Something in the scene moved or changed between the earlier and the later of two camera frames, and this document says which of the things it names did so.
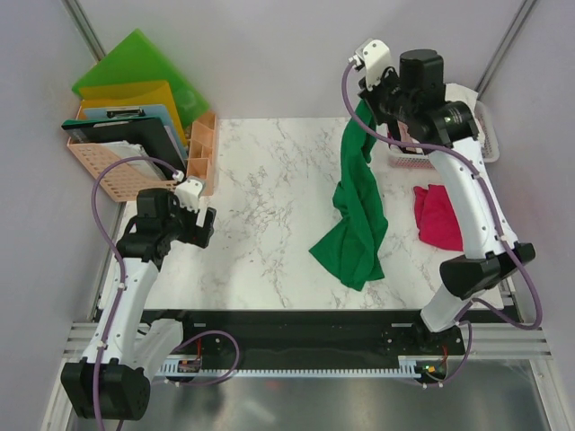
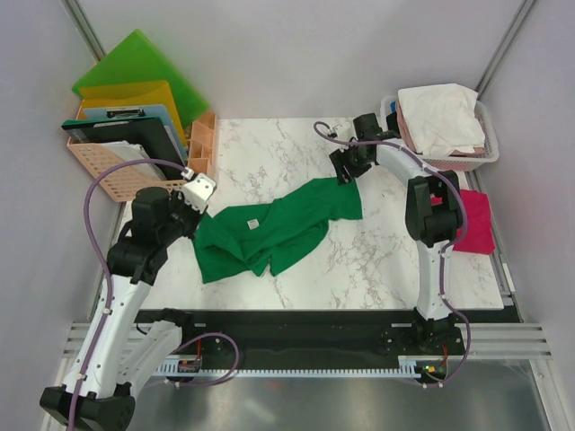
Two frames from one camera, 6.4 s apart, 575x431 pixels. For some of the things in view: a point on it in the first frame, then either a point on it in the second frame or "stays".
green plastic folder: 137,58 stays
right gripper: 389,75 to 339,160
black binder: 148,131 stays
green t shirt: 349,242 to 243,240
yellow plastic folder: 131,94 stays
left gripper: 196,234 stays
